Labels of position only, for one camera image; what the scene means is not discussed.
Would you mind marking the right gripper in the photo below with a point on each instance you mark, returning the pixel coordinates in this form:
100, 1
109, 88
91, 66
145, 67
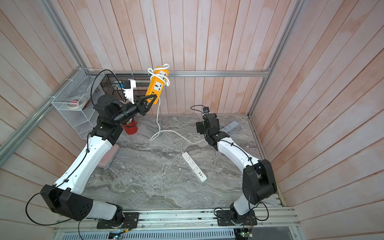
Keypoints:
200, 126

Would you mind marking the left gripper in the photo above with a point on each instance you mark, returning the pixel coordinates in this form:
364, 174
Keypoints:
141, 105

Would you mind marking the yellow power strip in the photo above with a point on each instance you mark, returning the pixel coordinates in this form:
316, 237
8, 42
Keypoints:
158, 80

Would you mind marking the white power strip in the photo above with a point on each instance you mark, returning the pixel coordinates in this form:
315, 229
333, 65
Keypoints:
195, 168

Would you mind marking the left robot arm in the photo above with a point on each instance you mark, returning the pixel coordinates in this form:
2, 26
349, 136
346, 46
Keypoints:
65, 196

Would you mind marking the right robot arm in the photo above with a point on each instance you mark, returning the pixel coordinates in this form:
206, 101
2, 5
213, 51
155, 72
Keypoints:
258, 178

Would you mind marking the grey power strip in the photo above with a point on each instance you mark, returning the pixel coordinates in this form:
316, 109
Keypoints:
232, 128

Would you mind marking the red metal pencil cup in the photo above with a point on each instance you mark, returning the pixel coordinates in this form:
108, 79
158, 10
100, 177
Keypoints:
131, 128

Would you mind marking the pink case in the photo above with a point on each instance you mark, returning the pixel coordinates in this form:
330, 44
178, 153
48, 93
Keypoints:
107, 159

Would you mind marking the tape roll on shelf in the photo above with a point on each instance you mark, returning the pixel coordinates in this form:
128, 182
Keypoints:
75, 102

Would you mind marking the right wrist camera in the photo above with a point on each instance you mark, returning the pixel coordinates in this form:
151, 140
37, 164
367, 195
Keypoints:
206, 110

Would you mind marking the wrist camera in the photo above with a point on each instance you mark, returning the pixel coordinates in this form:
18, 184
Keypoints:
206, 110
128, 89

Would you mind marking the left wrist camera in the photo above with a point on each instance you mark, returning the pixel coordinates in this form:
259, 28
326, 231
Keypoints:
128, 89

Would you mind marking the white wire mesh shelf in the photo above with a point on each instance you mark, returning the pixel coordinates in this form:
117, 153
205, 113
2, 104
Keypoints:
85, 83

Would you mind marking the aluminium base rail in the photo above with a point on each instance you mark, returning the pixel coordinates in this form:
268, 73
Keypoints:
266, 223

